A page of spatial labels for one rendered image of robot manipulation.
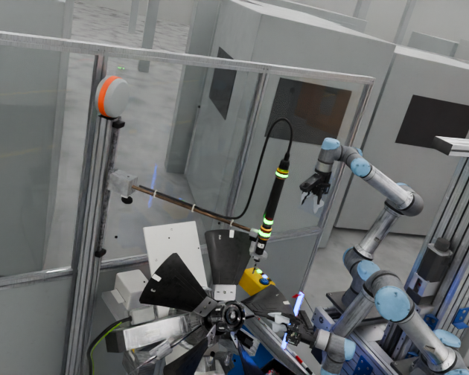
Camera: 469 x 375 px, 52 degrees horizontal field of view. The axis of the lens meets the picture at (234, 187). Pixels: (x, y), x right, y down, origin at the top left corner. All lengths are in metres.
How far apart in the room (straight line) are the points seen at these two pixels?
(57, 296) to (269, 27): 2.74
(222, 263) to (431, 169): 4.38
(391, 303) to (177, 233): 0.94
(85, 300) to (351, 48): 3.17
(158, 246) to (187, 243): 0.15
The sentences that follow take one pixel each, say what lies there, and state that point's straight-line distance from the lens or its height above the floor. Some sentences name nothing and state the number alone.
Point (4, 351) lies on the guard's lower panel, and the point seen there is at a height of 0.60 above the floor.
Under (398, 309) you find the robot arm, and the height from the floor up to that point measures 1.46.
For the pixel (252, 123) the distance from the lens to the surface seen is 2.55.
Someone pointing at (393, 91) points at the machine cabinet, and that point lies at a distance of 5.46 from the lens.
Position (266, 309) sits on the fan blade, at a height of 1.19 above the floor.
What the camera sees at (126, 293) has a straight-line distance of 2.41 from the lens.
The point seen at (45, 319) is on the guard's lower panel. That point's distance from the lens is 2.57.
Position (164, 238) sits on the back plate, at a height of 1.32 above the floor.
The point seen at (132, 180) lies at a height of 1.57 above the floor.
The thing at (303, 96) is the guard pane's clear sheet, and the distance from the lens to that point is 2.75.
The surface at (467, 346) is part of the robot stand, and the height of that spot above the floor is 1.05.
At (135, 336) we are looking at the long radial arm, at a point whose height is 1.12.
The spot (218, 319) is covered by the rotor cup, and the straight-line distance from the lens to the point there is 1.93.
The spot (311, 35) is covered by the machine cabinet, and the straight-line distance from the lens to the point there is 4.36.
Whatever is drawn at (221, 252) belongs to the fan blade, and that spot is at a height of 1.37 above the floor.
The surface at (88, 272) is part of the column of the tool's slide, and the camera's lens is 2.27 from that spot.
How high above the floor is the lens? 2.39
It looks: 23 degrees down
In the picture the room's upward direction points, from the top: 14 degrees clockwise
